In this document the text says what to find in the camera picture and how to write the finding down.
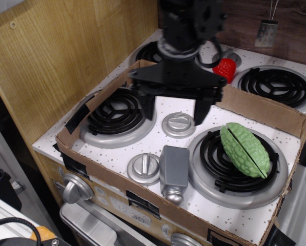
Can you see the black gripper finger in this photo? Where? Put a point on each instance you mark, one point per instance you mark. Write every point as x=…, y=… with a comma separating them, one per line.
x=201, y=110
x=147, y=105

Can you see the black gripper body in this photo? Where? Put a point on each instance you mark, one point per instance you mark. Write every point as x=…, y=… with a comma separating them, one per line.
x=176, y=79

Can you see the grey pepper shaker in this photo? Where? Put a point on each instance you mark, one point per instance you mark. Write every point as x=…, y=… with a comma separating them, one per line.
x=174, y=173

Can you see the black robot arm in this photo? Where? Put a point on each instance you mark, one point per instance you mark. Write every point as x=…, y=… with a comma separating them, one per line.
x=187, y=26

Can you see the front left black burner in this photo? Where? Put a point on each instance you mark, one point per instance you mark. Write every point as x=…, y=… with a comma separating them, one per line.
x=119, y=113

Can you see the upper silver stovetop knob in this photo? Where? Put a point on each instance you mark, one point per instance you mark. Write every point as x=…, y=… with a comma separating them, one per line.
x=178, y=125

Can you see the silver stovetop knob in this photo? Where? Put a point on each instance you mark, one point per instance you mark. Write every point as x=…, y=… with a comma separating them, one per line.
x=144, y=169
x=228, y=53
x=178, y=125

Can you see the back left black burner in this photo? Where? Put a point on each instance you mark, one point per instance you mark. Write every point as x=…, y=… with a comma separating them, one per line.
x=149, y=52

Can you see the red toy strawberry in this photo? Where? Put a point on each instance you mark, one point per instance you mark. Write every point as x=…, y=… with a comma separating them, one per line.
x=226, y=68

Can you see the back silver stovetop knob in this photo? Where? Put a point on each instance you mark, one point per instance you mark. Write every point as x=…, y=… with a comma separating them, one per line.
x=228, y=53

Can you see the green bitter melon toy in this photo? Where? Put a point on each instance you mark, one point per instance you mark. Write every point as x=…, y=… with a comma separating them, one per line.
x=245, y=150

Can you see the lower silver stovetop knob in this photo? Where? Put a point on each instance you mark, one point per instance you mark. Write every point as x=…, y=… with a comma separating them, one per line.
x=144, y=169

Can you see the back right black burner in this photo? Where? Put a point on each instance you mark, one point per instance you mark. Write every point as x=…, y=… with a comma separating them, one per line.
x=276, y=83

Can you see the brown cardboard barrier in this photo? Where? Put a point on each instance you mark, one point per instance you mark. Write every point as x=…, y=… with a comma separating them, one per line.
x=205, y=213

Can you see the hanging silver spatula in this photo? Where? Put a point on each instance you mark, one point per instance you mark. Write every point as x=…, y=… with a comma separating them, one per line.
x=266, y=33

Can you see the silver front panel knob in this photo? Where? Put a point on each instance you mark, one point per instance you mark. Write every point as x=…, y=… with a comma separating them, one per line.
x=76, y=189

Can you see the silver oven door handle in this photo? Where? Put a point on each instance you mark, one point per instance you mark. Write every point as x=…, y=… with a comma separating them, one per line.
x=96, y=226

